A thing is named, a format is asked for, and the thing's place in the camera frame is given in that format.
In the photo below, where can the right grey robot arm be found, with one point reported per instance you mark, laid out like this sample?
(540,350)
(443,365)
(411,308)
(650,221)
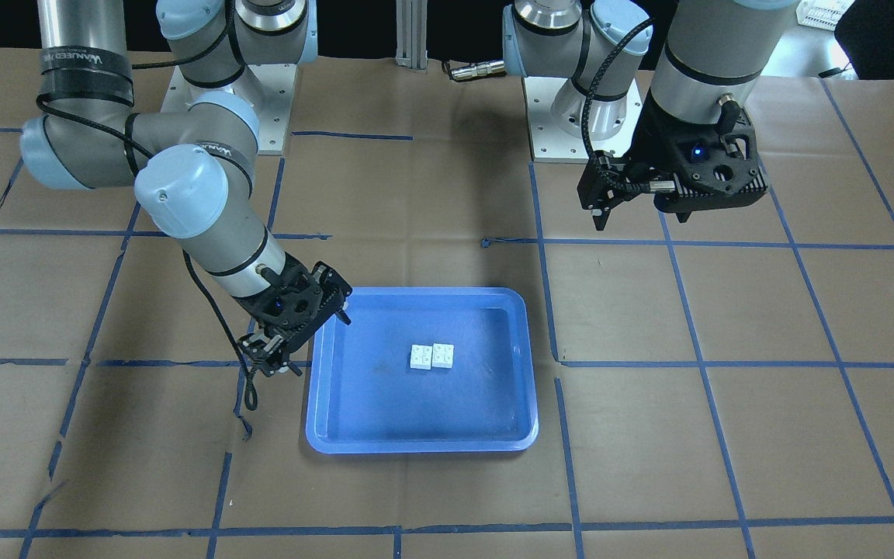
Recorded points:
(193,170)

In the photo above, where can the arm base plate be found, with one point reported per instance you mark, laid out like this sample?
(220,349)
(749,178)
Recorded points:
(553,111)
(268,88)

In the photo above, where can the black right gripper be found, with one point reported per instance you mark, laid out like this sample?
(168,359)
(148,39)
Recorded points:
(269,321)

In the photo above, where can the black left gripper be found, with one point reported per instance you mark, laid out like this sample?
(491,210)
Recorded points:
(646,142)

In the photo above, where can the blue plastic tray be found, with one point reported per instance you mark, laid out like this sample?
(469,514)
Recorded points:
(364,398)

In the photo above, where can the aluminium frame post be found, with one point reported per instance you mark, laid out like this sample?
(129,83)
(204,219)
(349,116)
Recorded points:
(411,32)

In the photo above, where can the white block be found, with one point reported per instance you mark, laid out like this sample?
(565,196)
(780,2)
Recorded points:
(420,357)
(442,355)

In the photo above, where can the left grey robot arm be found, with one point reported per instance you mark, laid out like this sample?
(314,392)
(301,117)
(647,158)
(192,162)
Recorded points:
(659,104)

